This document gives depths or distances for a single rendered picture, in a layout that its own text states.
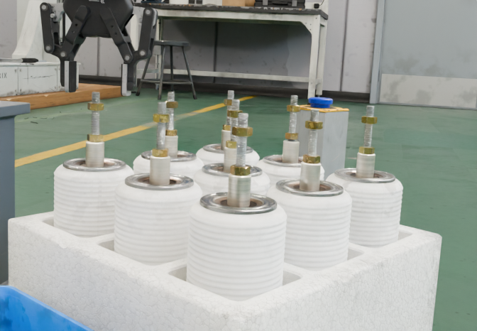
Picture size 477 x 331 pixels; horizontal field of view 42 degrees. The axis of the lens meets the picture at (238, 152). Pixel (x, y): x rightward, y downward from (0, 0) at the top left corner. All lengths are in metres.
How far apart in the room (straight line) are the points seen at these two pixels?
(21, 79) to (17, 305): 3.18
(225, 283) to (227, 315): 0.05
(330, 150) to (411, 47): 4.75
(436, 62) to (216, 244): 5.24
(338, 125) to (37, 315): 0.55
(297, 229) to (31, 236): 0.32
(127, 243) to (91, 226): 0.09
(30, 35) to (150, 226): 3.72
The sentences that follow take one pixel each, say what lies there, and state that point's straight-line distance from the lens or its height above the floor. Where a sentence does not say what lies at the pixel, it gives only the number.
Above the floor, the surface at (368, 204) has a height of 0.23.
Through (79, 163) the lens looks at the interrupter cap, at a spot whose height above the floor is 0.25.
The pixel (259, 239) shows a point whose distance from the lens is 0.57.
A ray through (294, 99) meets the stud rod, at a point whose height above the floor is 0.34.
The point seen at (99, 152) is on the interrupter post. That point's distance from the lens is 0.77.
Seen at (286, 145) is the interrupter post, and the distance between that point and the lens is 0.85.
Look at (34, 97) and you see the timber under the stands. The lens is 3.86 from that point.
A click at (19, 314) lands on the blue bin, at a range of 0.76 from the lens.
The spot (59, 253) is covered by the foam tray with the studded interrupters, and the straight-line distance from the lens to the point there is 0.73.
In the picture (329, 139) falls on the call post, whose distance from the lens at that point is 1.00.
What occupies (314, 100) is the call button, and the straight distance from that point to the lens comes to 1.01.
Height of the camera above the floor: 0.40
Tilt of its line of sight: 9 degrees down
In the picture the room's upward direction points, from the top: 3 degrees clockwise
